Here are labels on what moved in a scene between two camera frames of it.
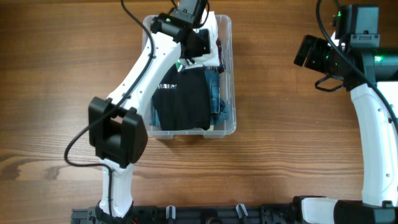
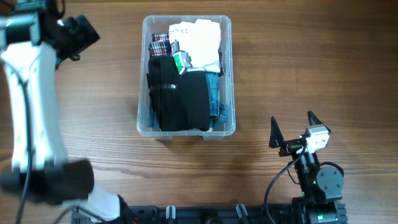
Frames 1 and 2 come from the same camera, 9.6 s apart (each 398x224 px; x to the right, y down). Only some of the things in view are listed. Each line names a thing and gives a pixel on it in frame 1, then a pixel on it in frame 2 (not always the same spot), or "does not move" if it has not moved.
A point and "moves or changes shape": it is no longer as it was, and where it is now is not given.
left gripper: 207,48 → 84,40
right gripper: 318,45 → 277,140
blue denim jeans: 219,112 does not move
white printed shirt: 209,59 moves or changes shape
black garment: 182,99 does not move
